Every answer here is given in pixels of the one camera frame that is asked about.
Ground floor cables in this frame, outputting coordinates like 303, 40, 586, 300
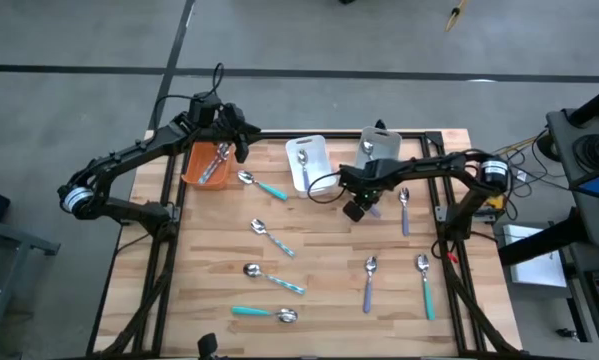
473, 128, 575, 224

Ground orange plastic bin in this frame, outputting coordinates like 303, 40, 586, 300
180, 141, 237, 192

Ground black stand leg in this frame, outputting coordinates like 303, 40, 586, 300
497, 205, 595, 268

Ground small black floor object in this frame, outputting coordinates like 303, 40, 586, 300
553, 327, 581, 344

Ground yellow stick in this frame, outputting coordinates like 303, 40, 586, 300
444, 0, 471, 33

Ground gray equipment cart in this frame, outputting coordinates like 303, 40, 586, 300
545, 107, 599, 249

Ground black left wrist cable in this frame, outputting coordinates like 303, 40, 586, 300
153, 62, 226, 119

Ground black sleeved cable bundle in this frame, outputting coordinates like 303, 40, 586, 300
98, 234, 180, 357
441, 239, 518, 357

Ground black pole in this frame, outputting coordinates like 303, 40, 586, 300
566, 79, 599, 129

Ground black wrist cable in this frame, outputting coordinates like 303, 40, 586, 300
153, 62, 226, 119
306, 171, 353, 205

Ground white box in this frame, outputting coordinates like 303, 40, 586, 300
502, 223, 569, 289

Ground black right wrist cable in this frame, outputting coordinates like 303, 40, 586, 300
306, 171, 353, 205

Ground black cable coil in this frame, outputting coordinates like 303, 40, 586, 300
572, 132, 599, 175

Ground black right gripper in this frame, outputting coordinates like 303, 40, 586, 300
339, 159, 398, 224

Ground gray plastic bin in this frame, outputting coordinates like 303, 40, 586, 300
353, 125, 403, 166

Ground white plastic bin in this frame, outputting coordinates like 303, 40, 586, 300
284, 133, 340, 200

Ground black aluminium table frame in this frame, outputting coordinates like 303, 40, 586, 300
128, 130, 485, 359

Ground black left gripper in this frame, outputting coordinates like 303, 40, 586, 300
178, 94, 263, 164

